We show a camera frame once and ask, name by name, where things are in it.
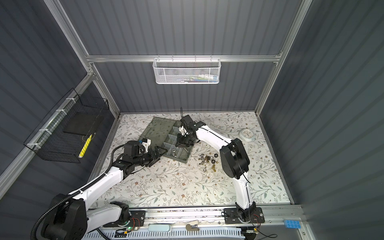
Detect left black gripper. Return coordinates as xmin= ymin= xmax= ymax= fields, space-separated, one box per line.
xmin=133 ymin=145 xmax=168 ymax=168

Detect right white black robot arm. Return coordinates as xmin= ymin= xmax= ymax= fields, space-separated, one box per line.
xmin=176 ymin=115 xmax=257 ymax=222

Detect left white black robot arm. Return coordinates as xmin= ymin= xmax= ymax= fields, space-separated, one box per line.
xmin=30 ymin=139 xmax=167 ymax=240

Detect pile of screws and nuts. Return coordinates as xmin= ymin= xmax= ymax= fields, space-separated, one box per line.
xmin=199 ymin=153 xmax=219 ymax=173

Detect clear divided organizer box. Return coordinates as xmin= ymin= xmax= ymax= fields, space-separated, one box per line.
xmin=139 ymin=117 xmax=193 ymax=164

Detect floral table mat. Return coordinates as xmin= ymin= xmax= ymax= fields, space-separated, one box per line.
xmin=93 ymin=112 xmax=291 ymax=208

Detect pens in white basket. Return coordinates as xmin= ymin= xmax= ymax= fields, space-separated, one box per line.
xmin=179 ymin=74 xmax=219 ymax=84

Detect light teal flat box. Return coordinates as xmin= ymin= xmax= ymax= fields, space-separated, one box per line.
xmin=148 ymin=224 xmax=172 ymax=233

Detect yellow marker pen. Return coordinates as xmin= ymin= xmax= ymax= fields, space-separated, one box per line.
xmin=78 ymin=135 xmax=93 ymax=159

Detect blue button pad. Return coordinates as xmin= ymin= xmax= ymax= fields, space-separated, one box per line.
xmin=284 ymin=220 xmax=301 ymax=229

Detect black corrugated cable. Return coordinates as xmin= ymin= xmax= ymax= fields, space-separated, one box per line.
xmin=29 ymin=143 xmax=127 ymax=240

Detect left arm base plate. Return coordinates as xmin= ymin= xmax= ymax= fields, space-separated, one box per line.
xmin=103 ymin=211 xmax=146 ymax=228

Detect white wire mesh basket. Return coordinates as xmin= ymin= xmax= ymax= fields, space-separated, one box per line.
xmin=153 ymin=59 xmax=222 ymax=85

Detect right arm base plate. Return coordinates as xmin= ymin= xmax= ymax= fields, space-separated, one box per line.
xmin=221 ymin=207 xmax=265 ymax=225

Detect black wire wall basket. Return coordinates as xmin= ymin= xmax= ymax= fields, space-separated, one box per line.
xmin=24 ymin=91 xmax=110 ymax=164

